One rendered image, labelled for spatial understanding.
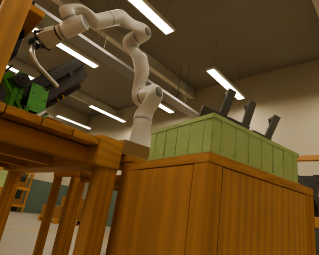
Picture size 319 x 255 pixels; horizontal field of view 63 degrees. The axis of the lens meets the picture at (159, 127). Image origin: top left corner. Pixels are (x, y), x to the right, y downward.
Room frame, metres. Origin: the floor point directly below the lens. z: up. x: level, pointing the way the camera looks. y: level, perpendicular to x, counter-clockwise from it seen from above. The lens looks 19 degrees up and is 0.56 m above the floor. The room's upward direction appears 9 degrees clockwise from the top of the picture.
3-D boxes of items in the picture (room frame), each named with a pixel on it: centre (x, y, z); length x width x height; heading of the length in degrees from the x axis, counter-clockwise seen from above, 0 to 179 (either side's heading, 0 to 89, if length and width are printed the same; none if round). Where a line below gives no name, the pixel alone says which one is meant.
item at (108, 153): (1.80, 0.73, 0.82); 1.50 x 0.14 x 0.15; 43
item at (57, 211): (8.03, 2.28, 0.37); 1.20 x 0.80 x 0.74; 143
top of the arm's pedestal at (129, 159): (1.57, 0.11, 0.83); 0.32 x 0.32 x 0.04; 42
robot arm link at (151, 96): (1.53, 0.09, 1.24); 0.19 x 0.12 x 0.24; 43
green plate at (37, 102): (1.60, 0.84, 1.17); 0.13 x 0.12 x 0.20; 43
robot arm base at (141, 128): (1.56, 0.11, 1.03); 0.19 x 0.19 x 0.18
